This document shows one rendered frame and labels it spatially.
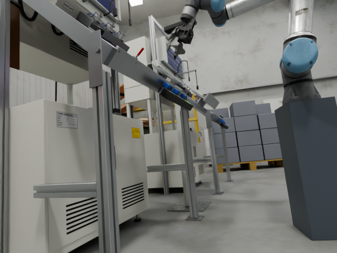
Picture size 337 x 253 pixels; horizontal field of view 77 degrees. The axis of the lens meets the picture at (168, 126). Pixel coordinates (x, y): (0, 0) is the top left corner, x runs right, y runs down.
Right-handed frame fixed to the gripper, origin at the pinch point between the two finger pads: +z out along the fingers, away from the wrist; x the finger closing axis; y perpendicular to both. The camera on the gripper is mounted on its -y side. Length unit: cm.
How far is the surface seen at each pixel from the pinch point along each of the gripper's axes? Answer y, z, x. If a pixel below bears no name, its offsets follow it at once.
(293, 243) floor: 82, 58, -3
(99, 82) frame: 13, 28, -53
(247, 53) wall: -121, -302, 786
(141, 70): 8.5, 17.4, -31.2
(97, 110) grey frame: 15, 36, -53
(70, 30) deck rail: -12, 14, -49
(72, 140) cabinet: -7, 53, -37
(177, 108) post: -5, 24, 46
